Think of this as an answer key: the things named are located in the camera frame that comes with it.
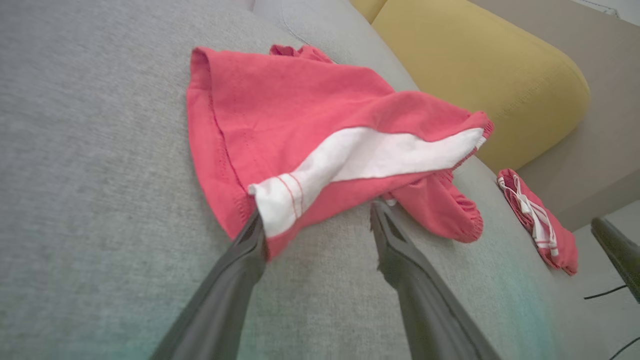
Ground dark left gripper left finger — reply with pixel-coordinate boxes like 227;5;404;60
150;210;268;360

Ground red and white shorts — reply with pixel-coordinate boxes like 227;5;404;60
497;168;579;277

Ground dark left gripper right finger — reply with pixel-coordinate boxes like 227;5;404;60
371;200;501;360

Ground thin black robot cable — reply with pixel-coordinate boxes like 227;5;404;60
607;337;640;360
584;285;628;301

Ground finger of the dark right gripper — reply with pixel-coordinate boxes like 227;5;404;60
591;217;640;303

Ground wide yellow sofa back cushion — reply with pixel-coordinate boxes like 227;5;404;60
372;0;592;174

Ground red printed basketball jersey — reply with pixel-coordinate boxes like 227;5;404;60
186;44;494;262

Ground narrow yellow sofa back cushion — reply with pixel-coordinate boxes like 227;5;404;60
349;0;388;23

